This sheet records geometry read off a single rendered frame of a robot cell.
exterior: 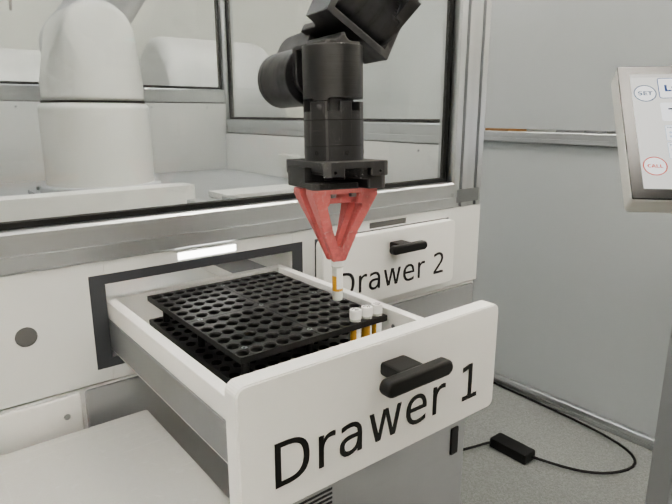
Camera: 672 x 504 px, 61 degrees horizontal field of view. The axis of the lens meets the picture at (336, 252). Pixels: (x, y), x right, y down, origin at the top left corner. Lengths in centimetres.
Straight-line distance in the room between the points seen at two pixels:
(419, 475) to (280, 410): 78
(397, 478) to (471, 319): 63
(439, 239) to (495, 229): 142
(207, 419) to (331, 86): 31
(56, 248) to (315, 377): 36
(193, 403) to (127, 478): 14
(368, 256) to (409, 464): 44
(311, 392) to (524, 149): 194
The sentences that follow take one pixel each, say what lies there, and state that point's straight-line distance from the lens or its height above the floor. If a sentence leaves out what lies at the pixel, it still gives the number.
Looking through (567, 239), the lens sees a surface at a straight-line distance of 223.
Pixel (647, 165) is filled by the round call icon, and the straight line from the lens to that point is 119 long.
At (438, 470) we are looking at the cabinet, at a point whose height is 42.
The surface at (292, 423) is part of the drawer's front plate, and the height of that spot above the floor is 89.
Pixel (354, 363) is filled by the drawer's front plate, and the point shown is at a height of 92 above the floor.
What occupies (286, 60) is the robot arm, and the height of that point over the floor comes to 116.
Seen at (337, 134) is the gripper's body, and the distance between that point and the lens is 53.
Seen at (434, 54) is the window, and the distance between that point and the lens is 100.
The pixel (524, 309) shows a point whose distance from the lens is 239.
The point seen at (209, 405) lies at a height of 87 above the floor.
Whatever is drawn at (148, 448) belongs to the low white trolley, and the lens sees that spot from 67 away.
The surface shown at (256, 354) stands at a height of 90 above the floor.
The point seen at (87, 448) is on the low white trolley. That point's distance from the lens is 70.
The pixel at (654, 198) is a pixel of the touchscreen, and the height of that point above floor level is 96.
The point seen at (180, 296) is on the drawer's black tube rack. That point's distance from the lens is 69.
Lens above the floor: 111
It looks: 14 degrees down
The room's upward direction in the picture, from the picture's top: straight up
